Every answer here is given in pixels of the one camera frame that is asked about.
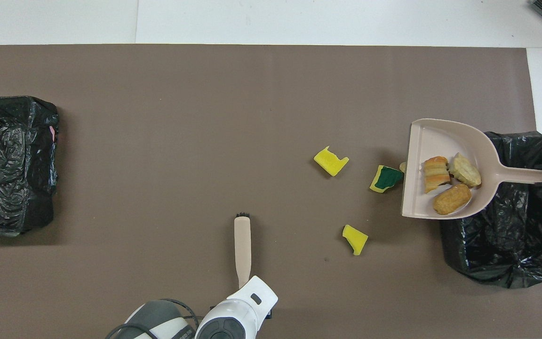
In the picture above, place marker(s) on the small pink tag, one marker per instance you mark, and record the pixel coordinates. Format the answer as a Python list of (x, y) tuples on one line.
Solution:
[(52, 134)]

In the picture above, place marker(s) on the black bag-covered closed bin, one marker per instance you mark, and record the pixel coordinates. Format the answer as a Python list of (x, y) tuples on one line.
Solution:
[(7, 165)]

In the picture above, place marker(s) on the green and yellow sponge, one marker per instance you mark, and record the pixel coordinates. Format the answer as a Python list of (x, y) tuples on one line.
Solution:
[(385, 179)]

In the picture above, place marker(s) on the notched yellow sponge piece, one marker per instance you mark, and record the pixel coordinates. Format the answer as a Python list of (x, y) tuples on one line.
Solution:
[(330, 161)]

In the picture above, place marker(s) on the beige plastic dustpan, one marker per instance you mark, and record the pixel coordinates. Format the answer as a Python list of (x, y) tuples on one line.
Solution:
[(435, 141)]

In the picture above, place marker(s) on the black bag-lined open bin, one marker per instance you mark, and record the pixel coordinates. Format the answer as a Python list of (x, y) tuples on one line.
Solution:
[(511, 245)]

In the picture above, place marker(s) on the yellow sponge wedge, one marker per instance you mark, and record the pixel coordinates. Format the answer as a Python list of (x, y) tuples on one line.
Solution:
[(355, 239)]

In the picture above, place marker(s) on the beige hand brush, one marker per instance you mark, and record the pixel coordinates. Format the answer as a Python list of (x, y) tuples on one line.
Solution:
[(242, 249)]

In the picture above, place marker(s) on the brown table mat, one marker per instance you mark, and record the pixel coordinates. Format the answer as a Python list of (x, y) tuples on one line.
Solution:
[(158, 141)]

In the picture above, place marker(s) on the brown oval bread roll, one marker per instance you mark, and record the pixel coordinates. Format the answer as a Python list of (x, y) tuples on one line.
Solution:
[(452, 199)]

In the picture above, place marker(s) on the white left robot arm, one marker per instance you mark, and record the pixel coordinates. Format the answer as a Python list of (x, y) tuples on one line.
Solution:
[(238, 315)]

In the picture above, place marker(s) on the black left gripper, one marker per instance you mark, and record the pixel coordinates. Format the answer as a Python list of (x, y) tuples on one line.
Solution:
[(271, 312)]

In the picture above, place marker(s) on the pale bread piece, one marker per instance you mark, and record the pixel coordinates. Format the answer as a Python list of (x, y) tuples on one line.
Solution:
[(465, 170), (435, 174), (402, 167)]

